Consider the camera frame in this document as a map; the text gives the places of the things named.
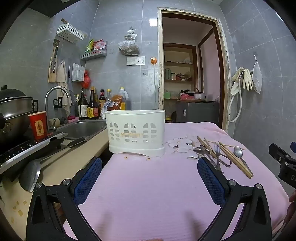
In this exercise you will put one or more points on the green jar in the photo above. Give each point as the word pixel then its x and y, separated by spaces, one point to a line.
pixel 167 74

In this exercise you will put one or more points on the small wall socket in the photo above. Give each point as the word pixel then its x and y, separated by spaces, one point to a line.
pixel 144 72

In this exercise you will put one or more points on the white double wall socket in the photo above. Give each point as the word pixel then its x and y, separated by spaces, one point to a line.
pixel 135 61

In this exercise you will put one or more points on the metal table knife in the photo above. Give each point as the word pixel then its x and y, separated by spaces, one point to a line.
pixel 225 162

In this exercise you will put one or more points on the red plastic bag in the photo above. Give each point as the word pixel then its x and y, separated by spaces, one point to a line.
pixel 86 80

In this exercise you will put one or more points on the green snack packet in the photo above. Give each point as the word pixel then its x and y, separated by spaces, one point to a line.
pixel 89 45

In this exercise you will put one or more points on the grey cabinet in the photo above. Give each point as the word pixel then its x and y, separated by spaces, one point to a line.
pixel 196 112

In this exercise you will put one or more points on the red snack packet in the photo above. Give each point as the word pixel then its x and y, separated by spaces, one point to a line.
pixel 99 45

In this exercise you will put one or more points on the wooden door frame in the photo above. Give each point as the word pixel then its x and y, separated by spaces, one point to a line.
pixel 159 69

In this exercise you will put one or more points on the steel sink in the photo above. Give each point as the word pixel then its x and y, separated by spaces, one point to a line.
pixel 85 128

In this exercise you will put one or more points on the wooden shelf unit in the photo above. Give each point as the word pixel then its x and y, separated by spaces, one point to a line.
pixel 178 81

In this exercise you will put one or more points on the metal steamer pot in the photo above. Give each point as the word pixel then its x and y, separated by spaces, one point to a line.
pixel 13 109

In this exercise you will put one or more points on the beige hanging towel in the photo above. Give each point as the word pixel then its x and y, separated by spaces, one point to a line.
pixel 62 74

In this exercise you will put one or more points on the small dark sauce bottle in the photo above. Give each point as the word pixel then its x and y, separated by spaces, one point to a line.
pixel 102 98

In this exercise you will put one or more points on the dark bottle white label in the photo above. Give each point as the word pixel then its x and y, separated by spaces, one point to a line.
pixel 82 109

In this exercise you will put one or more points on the chrome faucet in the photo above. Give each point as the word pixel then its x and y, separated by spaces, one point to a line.
pixel 49 97

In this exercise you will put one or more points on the hanging clear plastic bag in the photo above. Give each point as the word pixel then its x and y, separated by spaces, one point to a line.
pixel 129 45

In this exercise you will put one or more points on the grey wall shelf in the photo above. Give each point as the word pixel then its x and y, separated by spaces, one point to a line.
pixel 93 55

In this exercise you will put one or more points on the cooking oil jug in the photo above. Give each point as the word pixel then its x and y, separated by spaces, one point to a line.
pixel 124 97

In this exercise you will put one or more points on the metal spatula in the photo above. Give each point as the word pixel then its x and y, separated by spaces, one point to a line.
pixel 29 175

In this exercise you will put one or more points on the pink sponge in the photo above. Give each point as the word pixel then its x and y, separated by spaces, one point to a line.
pixel 72 118

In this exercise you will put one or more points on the wooden cutting board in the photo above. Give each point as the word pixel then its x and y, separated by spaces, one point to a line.
pixel 52 69

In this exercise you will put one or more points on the green container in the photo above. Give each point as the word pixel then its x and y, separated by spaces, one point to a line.
pixel 167 95

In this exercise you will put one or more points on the metal fork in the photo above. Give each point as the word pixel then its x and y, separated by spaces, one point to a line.
pixel 216 153

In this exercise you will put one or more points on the white wall box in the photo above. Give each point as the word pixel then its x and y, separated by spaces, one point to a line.
pixel 78 72

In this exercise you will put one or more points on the induction cooker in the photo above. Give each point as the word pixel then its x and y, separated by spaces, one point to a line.
pixel 25 150

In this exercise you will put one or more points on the white pot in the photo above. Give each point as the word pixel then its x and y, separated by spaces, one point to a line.
pixel 199 96

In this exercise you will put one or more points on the person's right hand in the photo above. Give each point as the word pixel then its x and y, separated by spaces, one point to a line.
pixel 292 208

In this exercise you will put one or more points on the brown snack bag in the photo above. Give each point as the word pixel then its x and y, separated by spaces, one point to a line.
pixel 114 103

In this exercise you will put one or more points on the red cloth bundle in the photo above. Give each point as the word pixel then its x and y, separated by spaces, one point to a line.
pixel 186 96

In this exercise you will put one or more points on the black wall hook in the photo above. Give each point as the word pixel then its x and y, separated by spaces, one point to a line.
pixel 57 102

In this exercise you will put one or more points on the red paper cup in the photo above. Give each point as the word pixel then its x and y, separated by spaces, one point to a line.
pixel 38 126

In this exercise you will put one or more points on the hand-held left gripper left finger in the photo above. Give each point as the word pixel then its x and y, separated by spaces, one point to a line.
pixel 89 180

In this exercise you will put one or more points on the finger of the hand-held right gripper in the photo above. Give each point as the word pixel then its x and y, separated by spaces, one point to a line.
pixel 293 146
pixel 278 154

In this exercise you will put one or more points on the wooden chopstick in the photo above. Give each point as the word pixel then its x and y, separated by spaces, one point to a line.
pixel 204 145
pixel 209 146
pixel 232 160
pixel 236 159
pixel 226 145

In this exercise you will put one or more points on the white plastic utensil basket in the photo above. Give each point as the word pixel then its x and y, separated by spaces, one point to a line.
pixel 135 129

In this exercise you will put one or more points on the clear dish soap bottle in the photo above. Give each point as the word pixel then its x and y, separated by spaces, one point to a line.
pixel 76 109

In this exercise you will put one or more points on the white mesh bag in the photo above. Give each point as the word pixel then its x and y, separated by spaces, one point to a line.
pixel 257 76

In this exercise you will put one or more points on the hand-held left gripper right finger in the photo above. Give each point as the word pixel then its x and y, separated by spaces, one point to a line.
pixel 211 183

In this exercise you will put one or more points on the pink floral cloth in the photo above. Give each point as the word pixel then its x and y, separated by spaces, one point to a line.
pixel 150 185

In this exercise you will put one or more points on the cream rubber glove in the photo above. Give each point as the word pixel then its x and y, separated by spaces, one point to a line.
pixel 248 78
pixel 235 80

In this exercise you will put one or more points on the white wall basket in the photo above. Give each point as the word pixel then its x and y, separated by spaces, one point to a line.
pixel 70 32

